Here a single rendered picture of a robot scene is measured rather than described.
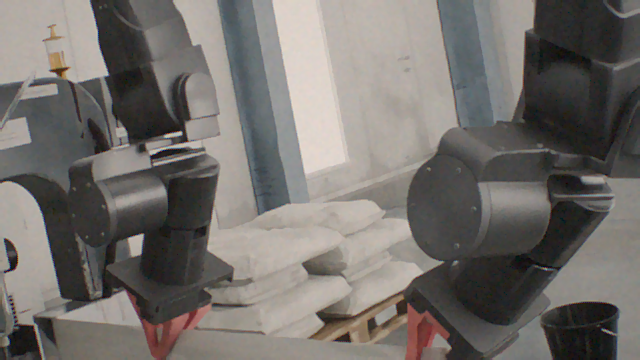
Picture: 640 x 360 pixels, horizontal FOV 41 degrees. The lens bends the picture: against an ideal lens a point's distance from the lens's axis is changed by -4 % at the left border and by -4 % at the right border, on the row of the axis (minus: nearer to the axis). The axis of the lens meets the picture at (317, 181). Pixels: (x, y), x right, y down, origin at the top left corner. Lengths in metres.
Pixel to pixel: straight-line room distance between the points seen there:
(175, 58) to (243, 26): 6.24
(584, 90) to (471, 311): 0.16
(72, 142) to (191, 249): 0.36
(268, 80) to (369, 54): 1.87
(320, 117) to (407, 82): 1.43
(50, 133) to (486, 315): 0.64
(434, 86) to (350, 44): 1.39
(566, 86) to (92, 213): 0.37
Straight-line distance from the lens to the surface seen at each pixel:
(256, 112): 6.97
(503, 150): 0.47
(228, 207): 6.81
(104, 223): 0.68
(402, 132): 8.64
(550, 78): 0.52
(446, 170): 0.47
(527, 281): 0.55
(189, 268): 0.76
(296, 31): 7.60
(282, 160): 6.74
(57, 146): 1.07
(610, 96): 0.49
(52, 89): 1.07
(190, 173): 0.72
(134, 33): 0.71
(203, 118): 0.72
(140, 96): 0.73
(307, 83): 7.60
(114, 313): 1.11
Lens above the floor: 1.28
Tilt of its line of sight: 7 degrees down
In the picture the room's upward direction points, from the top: 11 degrees counter-clockwise
